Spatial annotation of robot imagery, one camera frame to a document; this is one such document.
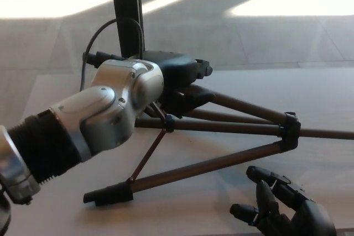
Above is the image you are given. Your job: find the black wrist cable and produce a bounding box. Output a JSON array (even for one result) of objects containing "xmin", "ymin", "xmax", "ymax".
[{"xmin": 79, "ymin": 17, "xmax": 145, "ymax": 93}]

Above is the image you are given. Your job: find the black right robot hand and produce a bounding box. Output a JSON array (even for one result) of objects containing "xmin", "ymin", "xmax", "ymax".
[{"xmin": 229, "ymin": 165, "xmax": 337, "ymax": 236}]

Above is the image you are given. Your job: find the bronze tripod with black joints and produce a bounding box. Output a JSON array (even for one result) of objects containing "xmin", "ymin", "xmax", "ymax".
[{"xmin": 82, "ymin": 50, "xmax": 354, "ymax": 207}]

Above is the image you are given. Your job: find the black vertical post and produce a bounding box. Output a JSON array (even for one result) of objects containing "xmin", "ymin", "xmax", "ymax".
[{"xmin": 109, "ymin": 0, "xmax": 148, "ymax": 59}]

